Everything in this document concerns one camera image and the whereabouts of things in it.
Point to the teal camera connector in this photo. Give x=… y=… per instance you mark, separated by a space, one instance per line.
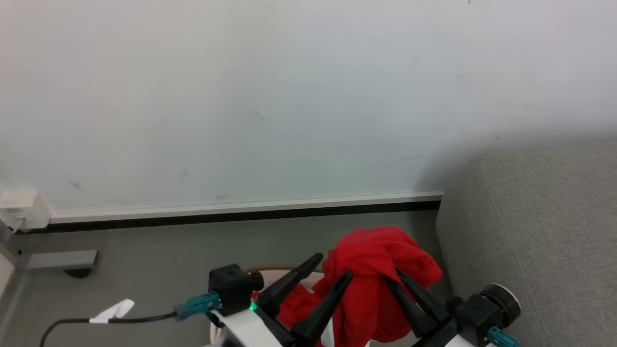
x=503 y=337
x=197 y=304

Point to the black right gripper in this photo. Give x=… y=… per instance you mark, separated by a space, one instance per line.
x=438 y=337

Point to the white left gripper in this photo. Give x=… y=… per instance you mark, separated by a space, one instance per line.
x=246 y=330

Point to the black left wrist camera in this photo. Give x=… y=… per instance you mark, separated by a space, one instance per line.
x=234 y=286

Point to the white black baseboard strip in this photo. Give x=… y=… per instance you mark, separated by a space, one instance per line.
x=241 y=212

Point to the grey furniture foot with caster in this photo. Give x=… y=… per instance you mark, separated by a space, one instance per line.
x=60 y=260

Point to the white wall outlet box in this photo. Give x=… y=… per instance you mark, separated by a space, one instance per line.
x=21 y=207

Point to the red clothing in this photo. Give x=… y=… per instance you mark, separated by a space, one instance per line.
x=371 y=260

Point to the teal left camera connector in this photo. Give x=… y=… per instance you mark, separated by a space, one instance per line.
x=197 y=304

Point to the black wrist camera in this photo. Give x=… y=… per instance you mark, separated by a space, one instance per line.
x=234 y=286
x=491 y=301

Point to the white laundry basket brown rim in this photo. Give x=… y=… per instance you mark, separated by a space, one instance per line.
x=308 y=276

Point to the grey fabric sofa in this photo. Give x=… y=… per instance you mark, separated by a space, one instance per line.
x=540 y=241

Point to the teal right camera connector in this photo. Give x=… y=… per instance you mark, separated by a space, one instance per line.
x=503 y=337

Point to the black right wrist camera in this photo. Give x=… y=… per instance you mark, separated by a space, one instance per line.
x=491 y=301

